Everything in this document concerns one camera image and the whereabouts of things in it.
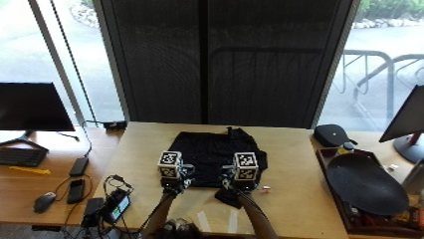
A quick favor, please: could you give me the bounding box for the person's right hand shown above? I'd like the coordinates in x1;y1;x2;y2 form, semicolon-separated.
220;163;262;195

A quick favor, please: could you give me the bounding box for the person's left hand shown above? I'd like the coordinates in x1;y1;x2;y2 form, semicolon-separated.
160;163;197;196

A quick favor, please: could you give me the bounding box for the white marker cube right glove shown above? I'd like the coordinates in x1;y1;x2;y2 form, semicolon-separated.
232;151;260;182

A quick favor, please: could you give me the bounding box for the white marker cube glove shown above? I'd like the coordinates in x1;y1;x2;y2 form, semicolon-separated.
157;150;185;179
232;151;260;182

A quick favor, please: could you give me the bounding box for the white marker cube left glove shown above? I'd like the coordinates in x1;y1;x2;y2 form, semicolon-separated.
157;150;185;179

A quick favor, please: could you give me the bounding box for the black cloth garment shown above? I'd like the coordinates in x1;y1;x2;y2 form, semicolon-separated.
169;126;270;210

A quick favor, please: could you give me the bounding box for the smartphone with lit screen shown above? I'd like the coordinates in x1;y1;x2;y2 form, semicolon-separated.
103;188;133;224

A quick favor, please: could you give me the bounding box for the dark brown wooden tray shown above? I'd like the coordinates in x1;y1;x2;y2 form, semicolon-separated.
315;146;424;238

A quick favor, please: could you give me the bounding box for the small black box device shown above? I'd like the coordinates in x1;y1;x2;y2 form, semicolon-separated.
82;197;107;229

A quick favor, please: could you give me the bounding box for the black power adapter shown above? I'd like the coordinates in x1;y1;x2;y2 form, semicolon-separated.
68;156;91;177

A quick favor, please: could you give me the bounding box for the black phone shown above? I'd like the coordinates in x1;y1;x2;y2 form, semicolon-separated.
67;178;87;205

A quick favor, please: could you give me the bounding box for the black zipped case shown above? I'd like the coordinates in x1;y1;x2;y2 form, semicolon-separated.
313;123;359;148

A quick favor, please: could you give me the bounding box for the yellow bottle with black cap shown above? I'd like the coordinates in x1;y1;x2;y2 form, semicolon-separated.
337;141;357;156

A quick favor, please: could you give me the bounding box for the black oval dish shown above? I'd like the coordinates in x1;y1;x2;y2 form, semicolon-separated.
326;153;411;217

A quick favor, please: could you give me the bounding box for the black computer mouse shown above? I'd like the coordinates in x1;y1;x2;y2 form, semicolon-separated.
34;191;59;214

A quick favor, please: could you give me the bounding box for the dark mesh window screen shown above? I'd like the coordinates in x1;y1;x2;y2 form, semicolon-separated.
94;0;357;129

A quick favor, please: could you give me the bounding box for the yellow plastic strip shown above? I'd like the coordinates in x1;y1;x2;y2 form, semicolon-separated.
8;165;54;176

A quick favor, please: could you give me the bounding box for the black keyboard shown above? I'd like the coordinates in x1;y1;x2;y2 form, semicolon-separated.
0;146;50;168

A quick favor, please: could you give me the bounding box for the pile of colourful small items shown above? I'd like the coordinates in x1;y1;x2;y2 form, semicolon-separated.
343;195;424;232

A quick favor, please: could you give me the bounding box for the black computer monitor with legs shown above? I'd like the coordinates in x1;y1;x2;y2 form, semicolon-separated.
0;82;78;152

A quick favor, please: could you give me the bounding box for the grey metal bicycle rack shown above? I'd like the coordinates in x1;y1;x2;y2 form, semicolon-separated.
330;49;424;122

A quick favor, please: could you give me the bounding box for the black monitor with round base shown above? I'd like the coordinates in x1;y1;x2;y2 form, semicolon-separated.
378;84;424;164

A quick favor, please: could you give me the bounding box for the black box with cable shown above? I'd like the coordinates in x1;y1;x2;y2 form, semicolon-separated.
103;120;129;131

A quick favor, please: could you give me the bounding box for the black cable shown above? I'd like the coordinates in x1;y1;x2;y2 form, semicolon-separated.
56;119;104;158

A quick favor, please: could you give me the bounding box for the black blind pull cord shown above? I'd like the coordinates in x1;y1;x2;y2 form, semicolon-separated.
48;0;100;127

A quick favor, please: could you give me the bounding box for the grey window frame post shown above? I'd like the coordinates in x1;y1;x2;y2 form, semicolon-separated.
27;0;87;126

